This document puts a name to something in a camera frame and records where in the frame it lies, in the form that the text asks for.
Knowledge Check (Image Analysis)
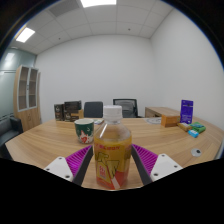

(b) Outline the black mesh office chair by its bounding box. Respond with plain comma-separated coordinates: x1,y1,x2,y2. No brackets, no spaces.
112,98,143,119

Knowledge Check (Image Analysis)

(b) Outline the wooden glass-door shelf unit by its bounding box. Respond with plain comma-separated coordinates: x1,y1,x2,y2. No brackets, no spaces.
13,64,43,133

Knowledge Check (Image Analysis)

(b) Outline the dark printed box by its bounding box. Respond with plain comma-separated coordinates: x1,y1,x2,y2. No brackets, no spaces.
63,100,83,114

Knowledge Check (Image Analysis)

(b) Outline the purple upright box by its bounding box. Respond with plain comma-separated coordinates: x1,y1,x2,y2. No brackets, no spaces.
179,99,195,125

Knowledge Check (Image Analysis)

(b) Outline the small blue box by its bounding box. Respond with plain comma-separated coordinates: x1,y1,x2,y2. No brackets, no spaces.
187,129,200,139

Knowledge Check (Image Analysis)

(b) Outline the tall dark carton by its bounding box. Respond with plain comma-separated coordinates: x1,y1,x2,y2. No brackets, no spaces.
53,103,65,122

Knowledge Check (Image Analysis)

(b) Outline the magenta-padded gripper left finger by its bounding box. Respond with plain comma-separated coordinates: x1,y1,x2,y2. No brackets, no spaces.
43,144,95,187

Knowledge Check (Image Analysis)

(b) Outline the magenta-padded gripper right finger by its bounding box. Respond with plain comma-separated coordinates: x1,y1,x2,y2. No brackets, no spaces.
130,143,184,186

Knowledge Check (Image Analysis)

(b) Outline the orange wooden box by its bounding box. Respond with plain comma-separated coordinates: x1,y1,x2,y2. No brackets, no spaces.
160,114,181,128

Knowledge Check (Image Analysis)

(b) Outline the wooden side desk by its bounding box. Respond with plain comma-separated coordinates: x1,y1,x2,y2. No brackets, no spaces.
144,106,183,119

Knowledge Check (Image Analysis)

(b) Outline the small square ceiling light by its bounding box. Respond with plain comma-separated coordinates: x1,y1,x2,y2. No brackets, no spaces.
15,27,36,44

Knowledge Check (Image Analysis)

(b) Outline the round grey disc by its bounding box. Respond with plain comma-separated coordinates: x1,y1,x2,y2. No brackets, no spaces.
145,117,163,125

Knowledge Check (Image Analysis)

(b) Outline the small yellow box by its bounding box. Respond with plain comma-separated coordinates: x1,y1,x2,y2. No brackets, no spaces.
177,122,193,132

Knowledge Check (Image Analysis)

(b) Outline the green flat box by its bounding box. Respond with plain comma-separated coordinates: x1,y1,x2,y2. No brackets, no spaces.
189,121,207,134

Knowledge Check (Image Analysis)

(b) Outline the round silver desk grommet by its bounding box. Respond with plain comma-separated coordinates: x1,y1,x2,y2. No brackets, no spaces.
190,148,203,158

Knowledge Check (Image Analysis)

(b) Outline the green and white mug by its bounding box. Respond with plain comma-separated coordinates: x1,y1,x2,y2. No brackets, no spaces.
73,118,96,145

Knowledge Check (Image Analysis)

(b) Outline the yellow-labelled tea bottle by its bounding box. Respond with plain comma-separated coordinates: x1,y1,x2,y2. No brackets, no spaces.
92,104,133,191

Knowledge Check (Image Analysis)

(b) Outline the grey ceiling vent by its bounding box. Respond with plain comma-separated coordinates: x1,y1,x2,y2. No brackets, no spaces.
48,0,81,18

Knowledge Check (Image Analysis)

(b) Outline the black leather sofa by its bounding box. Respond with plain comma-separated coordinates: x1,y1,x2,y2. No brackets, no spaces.
0,116,24,159

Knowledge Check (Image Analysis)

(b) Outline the large square ceiling light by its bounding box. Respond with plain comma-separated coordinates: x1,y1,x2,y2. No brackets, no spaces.
79,0,118,8

